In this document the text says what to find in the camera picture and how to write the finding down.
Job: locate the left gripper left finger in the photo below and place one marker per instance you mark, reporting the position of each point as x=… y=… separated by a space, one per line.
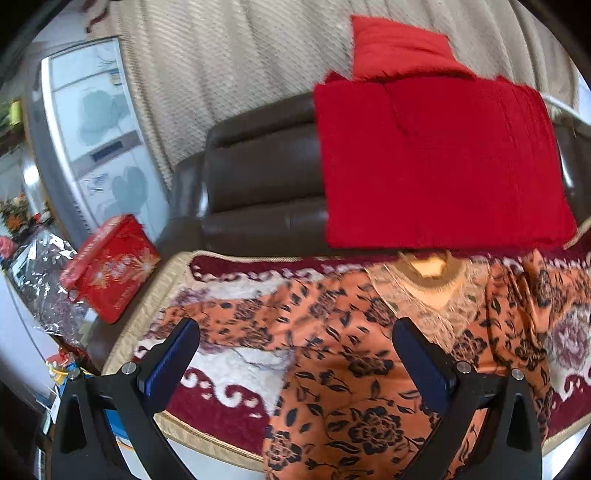
x=83 y=444

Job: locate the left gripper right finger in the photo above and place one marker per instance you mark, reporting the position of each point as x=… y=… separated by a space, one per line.
x=509 y=443

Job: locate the orange black floral garment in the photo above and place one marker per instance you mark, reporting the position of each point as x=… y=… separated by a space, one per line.
x=348 y=408

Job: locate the blue yellow toy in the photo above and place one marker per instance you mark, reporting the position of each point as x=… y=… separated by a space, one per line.
x=60 y=364

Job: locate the red gift box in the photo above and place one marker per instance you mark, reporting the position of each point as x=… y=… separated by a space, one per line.
x=110 y=267

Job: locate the clear plastic bag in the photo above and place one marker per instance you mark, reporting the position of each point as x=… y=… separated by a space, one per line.
x=34 y=270

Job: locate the dark brown leather sofa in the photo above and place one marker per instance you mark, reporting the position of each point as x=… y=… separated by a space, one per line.
x=257 y=188

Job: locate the red knit blanket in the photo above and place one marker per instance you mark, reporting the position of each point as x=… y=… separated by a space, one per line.
x=440 y=163

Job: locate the beige dotted curtain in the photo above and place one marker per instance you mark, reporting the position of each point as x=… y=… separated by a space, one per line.
x=191 y=64

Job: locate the red pillow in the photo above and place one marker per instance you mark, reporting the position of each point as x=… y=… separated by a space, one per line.
x=385 y=49

